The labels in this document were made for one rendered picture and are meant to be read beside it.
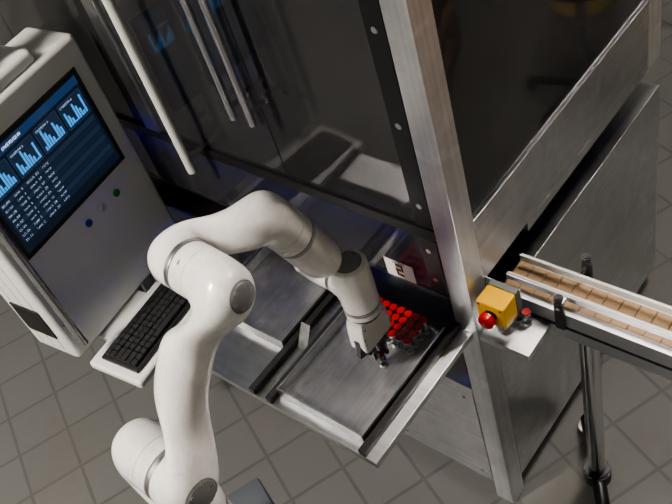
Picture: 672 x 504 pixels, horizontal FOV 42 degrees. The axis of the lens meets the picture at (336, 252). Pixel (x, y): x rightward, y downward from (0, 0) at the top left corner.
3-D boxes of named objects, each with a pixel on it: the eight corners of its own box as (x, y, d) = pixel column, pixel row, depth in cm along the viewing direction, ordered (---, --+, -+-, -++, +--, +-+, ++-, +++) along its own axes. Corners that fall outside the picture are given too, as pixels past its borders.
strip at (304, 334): (307, 335, 219) (301, 321, 215) (316, 339, 218) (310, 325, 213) (273, 377, 213) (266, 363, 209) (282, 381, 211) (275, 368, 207)
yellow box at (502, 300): (495, 297, 203) (491, 277, 198) (522, 308, 199) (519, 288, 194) (478, 320, 199) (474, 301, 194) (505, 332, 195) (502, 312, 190)
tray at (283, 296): (291, 228, 247) (288, 220, 245) (363, 257, 233) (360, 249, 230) (213, 313, 232) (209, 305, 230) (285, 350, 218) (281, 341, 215)
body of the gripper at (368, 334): (363, 285, 196) (373, 315, 204) (336, 317, 191) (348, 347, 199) (389, 296, 192) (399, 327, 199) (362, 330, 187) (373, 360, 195)
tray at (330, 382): (363, 297, 223) (360, 289, 221) (447, 335, 208) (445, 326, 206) (280, 396, 209) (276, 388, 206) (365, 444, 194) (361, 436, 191)
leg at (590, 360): (590, 459, 264) (579, 303, 210) (618, 473, 259) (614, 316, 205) (576, 483, 260) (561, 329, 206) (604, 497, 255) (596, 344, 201)
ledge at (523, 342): (510, 299, 214) (509, 294, 212) (558, 318, 206) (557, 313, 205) (480, 340, 208) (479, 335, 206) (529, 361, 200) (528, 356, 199)
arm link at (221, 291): (169, 472, 170) (223, 516, 161) (118, 490, 161) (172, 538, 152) (213, 234, 156) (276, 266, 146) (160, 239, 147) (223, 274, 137)
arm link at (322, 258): (239, 235, 170) (313, 287, 195) (296, 264, 161) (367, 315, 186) (262, 196, 171) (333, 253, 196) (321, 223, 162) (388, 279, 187)
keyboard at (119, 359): (185, 256, 261) (182, 251, 260) (221, 267, 254) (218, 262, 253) (102, 359, 241) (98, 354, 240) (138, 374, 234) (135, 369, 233)
